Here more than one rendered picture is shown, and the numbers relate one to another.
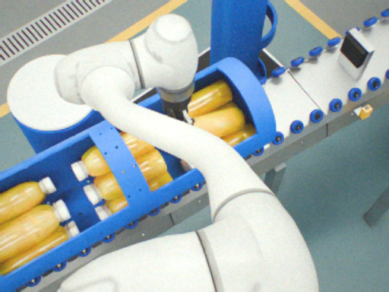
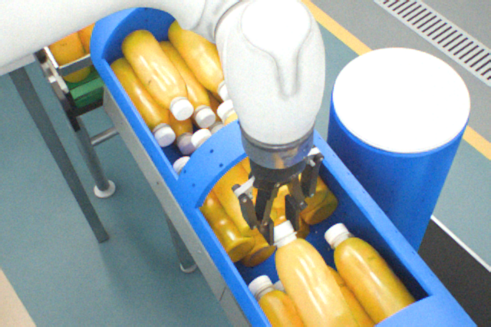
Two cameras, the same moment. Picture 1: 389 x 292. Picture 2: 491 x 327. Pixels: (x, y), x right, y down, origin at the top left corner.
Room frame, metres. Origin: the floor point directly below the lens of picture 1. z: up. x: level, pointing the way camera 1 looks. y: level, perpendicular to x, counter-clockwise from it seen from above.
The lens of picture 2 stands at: (0.67, -0.43, 2.09)
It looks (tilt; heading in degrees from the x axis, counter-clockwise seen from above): 56 degrees down; 94
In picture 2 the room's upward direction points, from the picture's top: 5 degrees counter-clockwise
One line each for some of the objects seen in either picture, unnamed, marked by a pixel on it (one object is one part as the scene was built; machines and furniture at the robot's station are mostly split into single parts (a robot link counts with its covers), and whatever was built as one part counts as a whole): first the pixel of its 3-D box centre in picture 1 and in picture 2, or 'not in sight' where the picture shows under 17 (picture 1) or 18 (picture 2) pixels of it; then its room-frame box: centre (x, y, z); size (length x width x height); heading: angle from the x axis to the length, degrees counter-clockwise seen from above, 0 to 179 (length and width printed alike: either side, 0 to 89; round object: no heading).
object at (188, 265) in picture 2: not in sight; (176, 223); (0.37, 0.53, 0.31); 0.06 x 0.06 x 0.63; 30
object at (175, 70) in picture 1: (166, 52); (272, 60); (0.68, 0.04, 1.57); 0.13 x 0.11 x 0.16; 104
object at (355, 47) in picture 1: (352, 56); not in sight; (1.06, -0.53, 1.00); 0.10 x 0.04 x 0.15; 30
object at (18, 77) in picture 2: not in sight; (62, 160); (0.04, 0.66, 0.50); 0.04 x 0.04 x 1.00; 30
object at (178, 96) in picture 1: (175, 80); (277, 129); (0.68, 0.03, 1.46); 0.09 x 0.09 x 0.06
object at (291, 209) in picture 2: not in sight; (291, 213); (0.70, 0.04, 1.23); 0.03 x 0.01 x 0.07; 120
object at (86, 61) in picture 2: not in sight; (137, 38); (0.36, 0.69, 0.96); 0.40 x 0.01 x 0.03; 30
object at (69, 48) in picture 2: not in sight; (64, 43); (0.19, 0.65, 1.00); 0.07 x 0.07 x 0.20
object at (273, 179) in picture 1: (268, 195); not in sight; (0.86, -0.32, 0.31); 0.06 x 0.06 x 0.63; 30
